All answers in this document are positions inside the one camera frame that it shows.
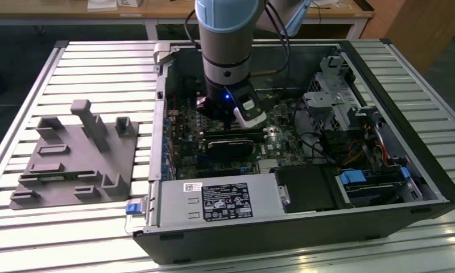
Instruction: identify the grey power supply unit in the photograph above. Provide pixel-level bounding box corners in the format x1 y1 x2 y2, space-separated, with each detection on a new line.
146 173 290 230

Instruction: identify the blue disk carrier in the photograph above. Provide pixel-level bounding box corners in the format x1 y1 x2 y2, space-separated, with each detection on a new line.
335 169 369 188

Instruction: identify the wooden cabinet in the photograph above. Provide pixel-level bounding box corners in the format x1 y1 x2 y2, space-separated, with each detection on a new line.
363 0 455 73

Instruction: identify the green motherboard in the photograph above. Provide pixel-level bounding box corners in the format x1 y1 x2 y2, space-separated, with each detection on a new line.
164 85 315 181

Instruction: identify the black open PC case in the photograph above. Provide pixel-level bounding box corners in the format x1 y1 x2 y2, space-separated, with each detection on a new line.
131 39 455 265

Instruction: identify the green RAM stick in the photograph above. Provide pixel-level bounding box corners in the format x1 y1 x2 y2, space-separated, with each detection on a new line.
36 173 80 181

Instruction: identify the coloured power wire bundle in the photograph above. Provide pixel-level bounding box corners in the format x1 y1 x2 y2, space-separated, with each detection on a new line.
343 139 390 167

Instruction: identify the white paper box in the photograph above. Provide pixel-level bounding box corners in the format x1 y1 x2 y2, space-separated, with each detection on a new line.
87 0 119 12

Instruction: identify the wooden desk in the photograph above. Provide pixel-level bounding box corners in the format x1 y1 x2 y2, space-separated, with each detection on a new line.
0 0 377 40

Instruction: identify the blue cable plug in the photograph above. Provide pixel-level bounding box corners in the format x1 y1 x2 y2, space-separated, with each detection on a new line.
124 200 147 217

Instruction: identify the grey metal drive cage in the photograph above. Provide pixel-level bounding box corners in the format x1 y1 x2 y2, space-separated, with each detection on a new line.
302 55 379 133

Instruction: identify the black graphics card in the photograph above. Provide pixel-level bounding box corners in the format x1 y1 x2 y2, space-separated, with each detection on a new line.
207 138 254 157

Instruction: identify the grey parts rack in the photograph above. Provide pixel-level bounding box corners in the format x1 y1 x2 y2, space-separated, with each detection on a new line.
9 99 142 211

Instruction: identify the black plastic housing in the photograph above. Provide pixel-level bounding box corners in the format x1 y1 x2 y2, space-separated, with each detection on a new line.
275 164 345 214

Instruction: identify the installed RAM stick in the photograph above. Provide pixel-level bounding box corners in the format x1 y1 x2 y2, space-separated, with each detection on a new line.
204 128 268 143

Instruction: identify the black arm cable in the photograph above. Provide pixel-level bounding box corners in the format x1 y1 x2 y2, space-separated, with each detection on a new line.
264 0 294 92

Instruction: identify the silver chipset heat sink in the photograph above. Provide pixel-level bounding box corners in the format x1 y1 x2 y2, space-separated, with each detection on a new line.
256 158 280 173

